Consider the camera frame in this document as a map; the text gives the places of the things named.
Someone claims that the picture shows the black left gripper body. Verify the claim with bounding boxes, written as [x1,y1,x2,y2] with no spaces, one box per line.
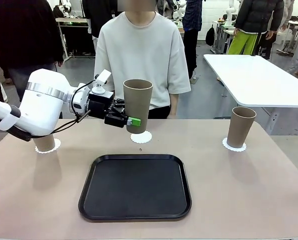
[88,90,115,119]

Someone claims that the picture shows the brown paper cup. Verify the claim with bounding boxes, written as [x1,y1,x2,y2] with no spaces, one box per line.
[122,79,154,135]
[33,134,56,153]
[226,106,257,149]

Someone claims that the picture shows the white scalloped paper coaster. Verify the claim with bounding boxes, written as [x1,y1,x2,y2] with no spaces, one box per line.
[222,137,248,153]
[34,138,62,154]
[130,130,153,145]

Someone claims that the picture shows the person's left forearm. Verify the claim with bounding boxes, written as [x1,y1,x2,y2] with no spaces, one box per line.
[168,92,181,119]

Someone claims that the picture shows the person in cream sweatshirt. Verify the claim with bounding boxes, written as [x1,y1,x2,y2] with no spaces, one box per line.
[93,11,192,120]

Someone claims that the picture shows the black plastic tray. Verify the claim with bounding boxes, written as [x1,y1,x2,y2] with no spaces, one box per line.
[78,154,193,221]

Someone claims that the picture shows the person in black top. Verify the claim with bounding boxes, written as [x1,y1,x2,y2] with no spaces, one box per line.
[81,0,115,56]

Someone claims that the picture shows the person in blue checked shirt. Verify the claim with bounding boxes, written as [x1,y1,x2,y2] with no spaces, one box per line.
[182,0,203,84]

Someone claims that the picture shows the person in black sweater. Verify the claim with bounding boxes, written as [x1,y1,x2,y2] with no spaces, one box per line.
[0,0,65,119]

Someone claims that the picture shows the black backpack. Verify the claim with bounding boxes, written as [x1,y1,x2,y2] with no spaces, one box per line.
[205,24,216,47]

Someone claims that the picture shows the white table with grey legs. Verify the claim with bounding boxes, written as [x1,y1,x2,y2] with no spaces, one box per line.
[203,53,298,136]

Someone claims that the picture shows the person in black puffer jacket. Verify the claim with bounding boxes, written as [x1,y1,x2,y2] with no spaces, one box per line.
[227,0,285,60]

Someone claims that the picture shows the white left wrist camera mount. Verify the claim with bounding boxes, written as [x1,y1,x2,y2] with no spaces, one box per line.
[92,69,113,95]

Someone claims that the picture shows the black left camera cable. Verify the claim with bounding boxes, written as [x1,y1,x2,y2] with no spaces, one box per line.
[53,79,100,134]

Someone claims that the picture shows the metal frame workbench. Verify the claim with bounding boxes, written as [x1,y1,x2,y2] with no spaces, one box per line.
[55,17,96,63]

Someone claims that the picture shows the black left arm cable sleeve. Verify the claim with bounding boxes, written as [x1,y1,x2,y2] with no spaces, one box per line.
[0,104,33,143]

